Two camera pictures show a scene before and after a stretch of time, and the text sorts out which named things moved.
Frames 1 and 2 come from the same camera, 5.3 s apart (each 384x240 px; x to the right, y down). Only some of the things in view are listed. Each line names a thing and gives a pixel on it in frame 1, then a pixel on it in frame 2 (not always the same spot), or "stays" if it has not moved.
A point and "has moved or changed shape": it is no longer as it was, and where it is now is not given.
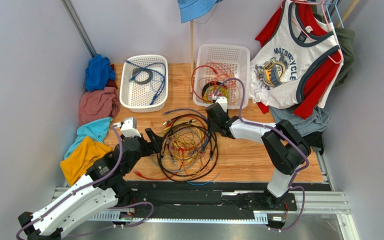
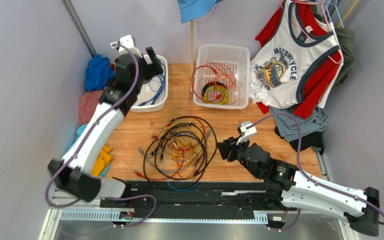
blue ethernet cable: x=186 y=109 has moved or changed shape
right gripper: x=212 y=111 -> x=231 y=150
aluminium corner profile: x=82 y=31 stays
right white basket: x=222 y=70 stays
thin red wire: x=192 y=83 stays
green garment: x=345 y=37 stays
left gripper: x=156 y=145 -> x=154 y=68
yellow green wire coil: x=205 y=98 stays
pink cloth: x=98 y=104 stays
